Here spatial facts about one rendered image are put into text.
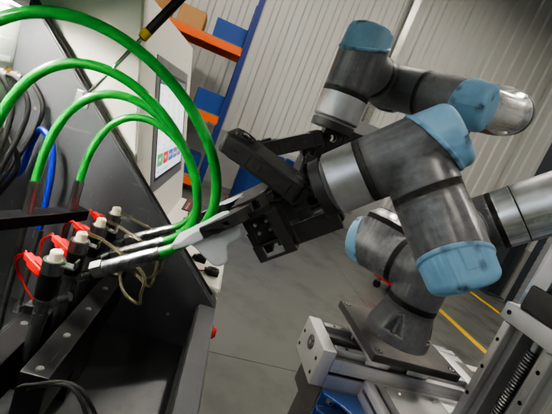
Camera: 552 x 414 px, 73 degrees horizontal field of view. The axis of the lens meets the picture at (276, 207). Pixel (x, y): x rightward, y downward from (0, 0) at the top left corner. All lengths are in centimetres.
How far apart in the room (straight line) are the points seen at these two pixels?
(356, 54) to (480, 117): 20
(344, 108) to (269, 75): 647
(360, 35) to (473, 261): 37
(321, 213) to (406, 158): 12
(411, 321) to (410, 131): 58
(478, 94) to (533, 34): 871
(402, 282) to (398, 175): 53
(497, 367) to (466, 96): 50
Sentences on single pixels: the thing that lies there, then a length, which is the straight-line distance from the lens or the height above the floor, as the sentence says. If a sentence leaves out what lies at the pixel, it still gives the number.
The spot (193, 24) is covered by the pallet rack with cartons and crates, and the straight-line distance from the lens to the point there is 585.
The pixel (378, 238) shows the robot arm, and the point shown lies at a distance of 93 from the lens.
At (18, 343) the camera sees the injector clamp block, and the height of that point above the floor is 98.
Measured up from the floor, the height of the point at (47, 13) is 141.
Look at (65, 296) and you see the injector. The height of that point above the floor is 107.
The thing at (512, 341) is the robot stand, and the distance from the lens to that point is 84.
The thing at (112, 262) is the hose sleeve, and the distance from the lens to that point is 55.
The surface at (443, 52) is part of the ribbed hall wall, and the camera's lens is 820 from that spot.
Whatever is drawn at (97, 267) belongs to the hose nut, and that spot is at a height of 113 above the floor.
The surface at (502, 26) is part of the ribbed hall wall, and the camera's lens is 895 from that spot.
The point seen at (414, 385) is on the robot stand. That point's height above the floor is 96.
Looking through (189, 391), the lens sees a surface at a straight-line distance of 69.
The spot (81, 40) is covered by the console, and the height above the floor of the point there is 141.
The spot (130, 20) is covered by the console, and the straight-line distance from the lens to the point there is 89.
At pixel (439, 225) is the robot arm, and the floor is 136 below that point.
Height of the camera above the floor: 139
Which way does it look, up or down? 11 degrees down
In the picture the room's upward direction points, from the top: 22 degrees clockwise
